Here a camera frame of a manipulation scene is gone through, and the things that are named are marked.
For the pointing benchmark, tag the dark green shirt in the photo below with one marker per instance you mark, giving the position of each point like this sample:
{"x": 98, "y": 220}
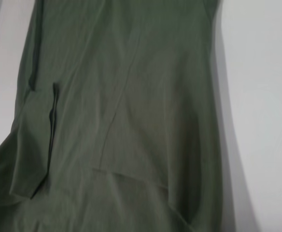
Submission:
{"x": 119, "y": 120}

